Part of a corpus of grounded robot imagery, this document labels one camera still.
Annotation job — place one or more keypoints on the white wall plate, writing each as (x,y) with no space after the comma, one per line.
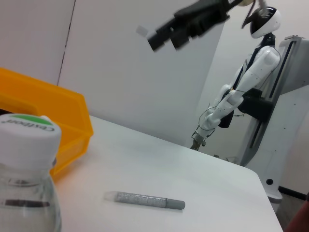
(142,31)

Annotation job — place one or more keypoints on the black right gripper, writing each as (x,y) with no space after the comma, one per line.
(202,14)

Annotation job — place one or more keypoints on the grey glitter pen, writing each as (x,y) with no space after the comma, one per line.
(144,200)

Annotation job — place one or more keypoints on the white humanoid robot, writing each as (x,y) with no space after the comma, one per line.
(256,65)

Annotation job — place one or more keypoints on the yellow plastic bin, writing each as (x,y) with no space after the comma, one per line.
(60,108)

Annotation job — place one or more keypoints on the grey robot lift stand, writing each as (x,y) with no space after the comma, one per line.
(289,120)

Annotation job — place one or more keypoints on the green label water bottle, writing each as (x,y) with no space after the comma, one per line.
(24,145)

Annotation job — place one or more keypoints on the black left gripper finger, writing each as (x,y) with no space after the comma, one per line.
(301,222)

